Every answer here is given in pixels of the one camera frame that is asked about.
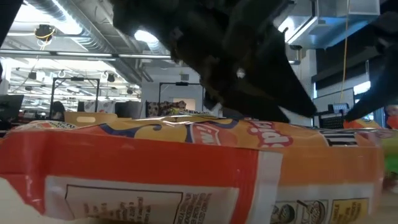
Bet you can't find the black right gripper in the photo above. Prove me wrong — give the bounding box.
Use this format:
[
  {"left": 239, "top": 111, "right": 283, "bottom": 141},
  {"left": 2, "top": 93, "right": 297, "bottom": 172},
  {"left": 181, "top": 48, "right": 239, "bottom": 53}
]
[{"left": 344, "top": 12, "right": 398, "bottom": 122}]

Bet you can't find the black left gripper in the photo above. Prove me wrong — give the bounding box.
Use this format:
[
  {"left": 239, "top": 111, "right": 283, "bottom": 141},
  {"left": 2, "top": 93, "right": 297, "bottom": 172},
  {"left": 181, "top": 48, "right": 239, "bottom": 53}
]
[{"left": 110, "top": 0, "right": 290, "bottom": 124}]

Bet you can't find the orange Saucy Noods pack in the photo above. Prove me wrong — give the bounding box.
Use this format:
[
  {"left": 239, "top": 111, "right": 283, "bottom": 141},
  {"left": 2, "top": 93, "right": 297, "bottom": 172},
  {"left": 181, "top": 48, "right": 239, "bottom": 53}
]
[{"left": 0, "top": 114, "right": 387, "bottom": 224}]

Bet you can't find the white board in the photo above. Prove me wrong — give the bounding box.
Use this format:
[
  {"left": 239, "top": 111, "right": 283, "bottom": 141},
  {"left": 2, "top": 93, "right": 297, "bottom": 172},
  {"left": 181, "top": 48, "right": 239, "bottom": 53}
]
[{"left": 312, "top": 88, "right": 355, "bottom": 113}]

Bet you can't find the black mesh cart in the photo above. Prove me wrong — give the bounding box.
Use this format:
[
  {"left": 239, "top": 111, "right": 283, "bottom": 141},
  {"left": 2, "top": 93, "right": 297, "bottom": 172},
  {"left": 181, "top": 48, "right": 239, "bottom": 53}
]
[{"left": 317, "top": 102, "right": 351, "bottom": 130}]

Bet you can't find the patterned fabric bag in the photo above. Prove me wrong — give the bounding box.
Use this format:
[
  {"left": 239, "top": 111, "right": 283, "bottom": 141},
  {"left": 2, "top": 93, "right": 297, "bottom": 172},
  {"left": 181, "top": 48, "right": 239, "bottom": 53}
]
[{"left": 146, "top": 100, "right": 187, "bottom": 118}]

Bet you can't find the beige plastic bin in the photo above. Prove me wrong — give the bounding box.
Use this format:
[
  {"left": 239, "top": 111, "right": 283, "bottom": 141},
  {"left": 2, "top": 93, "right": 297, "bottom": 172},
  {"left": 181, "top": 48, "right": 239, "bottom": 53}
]
[{"left": 63, "top": 111, "right": 133, "bottom": 124}]

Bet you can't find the long ceiling light bar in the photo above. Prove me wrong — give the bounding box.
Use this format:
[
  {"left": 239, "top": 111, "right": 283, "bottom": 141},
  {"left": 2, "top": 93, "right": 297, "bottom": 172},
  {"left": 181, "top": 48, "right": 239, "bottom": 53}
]
[{"left": 0, "top": 48, "right": 301, "bottom": 65}]

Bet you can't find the black computer monitor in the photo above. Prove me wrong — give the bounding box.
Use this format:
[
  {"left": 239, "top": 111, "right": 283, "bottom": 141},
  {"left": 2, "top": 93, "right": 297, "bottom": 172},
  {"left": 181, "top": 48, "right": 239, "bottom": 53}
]
[{"left": 0, "top": 95, "right": 25, "bottom": 122}]

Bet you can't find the yellow hanging cable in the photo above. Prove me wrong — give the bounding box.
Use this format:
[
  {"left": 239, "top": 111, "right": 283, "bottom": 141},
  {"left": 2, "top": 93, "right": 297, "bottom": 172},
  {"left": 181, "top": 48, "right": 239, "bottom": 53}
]
[{"left": 338, "top": 0, "right": 351, "bottom": 103}]

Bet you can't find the silver ventilation duct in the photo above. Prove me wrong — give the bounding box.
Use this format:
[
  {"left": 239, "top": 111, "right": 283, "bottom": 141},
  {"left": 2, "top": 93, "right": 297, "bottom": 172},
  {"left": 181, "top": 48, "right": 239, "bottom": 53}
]
[{"left": 24, "top": 0, "right": 147, "bottom": 55}]

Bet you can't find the black yellow cable reel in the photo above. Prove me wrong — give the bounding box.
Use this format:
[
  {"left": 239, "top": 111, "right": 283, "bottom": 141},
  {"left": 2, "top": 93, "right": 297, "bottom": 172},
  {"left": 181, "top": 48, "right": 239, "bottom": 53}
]
[{"left": 34, "top": 24, "right": 56, "bottom": 43}]

